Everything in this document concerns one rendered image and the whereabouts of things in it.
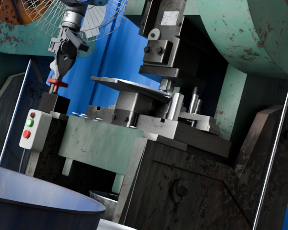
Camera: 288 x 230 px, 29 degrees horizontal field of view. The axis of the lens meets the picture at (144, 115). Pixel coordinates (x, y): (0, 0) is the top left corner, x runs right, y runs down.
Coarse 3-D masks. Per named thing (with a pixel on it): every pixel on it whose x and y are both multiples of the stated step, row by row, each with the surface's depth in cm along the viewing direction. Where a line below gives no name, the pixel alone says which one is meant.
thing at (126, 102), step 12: (108, 84) 182; (120, 84) 174; (120, 96) 188; (132, 96) 184; (144, 96) 184; (156, 96) 185; (120, 108) 186; (132, 108) 182; (144, 108) 185; (120, 120) 185; (132, 120) 182
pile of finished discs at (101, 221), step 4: (100, 220) 134; (104, 220) 134; (100, 224) 123; (104, 224) 125; (108, 224) 133; (112, 224) 134; (116, 224) 134; (100, 228) 116; (104, 228) 118; (108, 228) 120; (112, 228) 122; (116, 228) 124; (120, 228) 131; (124, 228) 133; (128, 228) 133; (132, 228) 133
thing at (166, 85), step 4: (164, 80) 197; (168, 80) 196; (160, 84) 199; (164, 84) 197; (168, 84) 197; (172, 84) 197; (160, 88) 198; (164, 88) 196; (168, 88) 196; (172, 88) 197
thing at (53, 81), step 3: (48, 78) 204; (51, 78) 203; (48, 81) 204; (51, 81) 202; (54, 81) 202; (57, 81) 202; (60, 81) 203; (54, 84) 207; (57, 84) 204; (60, 84) 203; (63, 84) 204; (66, 84) 205; (54, 87) 205; (57, 87) 205; (66, 87) 205; (54, 90) 204; (57, 90) 205
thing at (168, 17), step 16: (176, 0) 195; (160, 16) 198; (176, 16) 193; (160, 32) 196; (144, 48) 193; (160, 48) 188; (176, 48) 189; (192, 48) 194; (144, 64) 198; (160, 64) 192; (176, 64) 189; (192, 64) 195
